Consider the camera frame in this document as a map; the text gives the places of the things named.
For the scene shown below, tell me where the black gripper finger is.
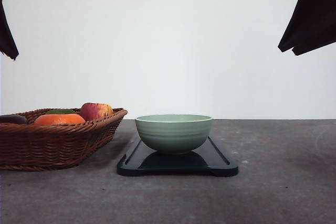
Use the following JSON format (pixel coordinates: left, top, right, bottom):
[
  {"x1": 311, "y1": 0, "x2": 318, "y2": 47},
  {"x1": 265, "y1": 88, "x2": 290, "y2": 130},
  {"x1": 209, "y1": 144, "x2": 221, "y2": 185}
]
[
  {"x1": 0, "y1": 0, "x2": 19, "y2": 61},
  {"x1": 292, "y1": 0, "x2": 336, "y2": 56},
  {"x1": 278, "y1": 0, "x2": 317, "y2": 53}
]

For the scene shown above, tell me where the green ceramic bowl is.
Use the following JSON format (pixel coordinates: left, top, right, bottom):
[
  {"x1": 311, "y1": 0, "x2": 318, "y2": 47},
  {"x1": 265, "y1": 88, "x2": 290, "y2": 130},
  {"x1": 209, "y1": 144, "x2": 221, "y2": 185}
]
[{"x1": 135, "y1": 114, "x2": 213, "y2": 153}]

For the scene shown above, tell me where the brown wicker basket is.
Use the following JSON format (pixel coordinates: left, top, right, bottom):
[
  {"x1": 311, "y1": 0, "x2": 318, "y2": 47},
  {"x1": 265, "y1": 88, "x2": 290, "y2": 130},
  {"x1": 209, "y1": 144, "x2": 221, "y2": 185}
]
[{"x1": 0, "y1": 108, "x2": 128, "y2": 171}]

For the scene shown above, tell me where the dark red apple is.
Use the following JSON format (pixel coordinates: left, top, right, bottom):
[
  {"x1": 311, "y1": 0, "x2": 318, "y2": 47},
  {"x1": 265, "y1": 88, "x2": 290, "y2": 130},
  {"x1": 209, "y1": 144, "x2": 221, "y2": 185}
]
[{"x1": 0, "y1": 114, "x2": 28, "y2": 124}]

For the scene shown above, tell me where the green lime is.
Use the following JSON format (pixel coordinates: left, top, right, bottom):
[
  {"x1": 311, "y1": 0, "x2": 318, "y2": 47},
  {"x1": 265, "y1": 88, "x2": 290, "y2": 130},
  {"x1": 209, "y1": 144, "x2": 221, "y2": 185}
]
[{"x1": 45, "y1": 109, "x2": 76, "y2": 114}]

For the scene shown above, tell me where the orange mandarin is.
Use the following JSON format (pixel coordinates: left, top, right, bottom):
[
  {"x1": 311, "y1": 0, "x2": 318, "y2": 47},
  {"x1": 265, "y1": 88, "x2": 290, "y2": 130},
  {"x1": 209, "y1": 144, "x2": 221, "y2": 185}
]
[{"x1": 34, "y1": 114, "x2": 85, "y2": 126}]

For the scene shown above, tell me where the red yellow apple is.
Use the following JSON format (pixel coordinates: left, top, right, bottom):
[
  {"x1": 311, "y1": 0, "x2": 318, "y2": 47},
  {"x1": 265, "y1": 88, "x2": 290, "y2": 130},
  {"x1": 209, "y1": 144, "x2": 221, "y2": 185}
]
[{"x1": 79, "y1": 102, "x2": 113, "y2": 121}]

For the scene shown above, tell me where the dark rectangular tray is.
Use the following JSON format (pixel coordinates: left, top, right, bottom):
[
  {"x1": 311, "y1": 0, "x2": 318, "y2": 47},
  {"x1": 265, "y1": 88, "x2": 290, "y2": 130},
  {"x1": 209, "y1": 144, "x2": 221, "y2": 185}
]
[{"x1": 117, "y1": 136, "x2": 239, "y2": 176}]

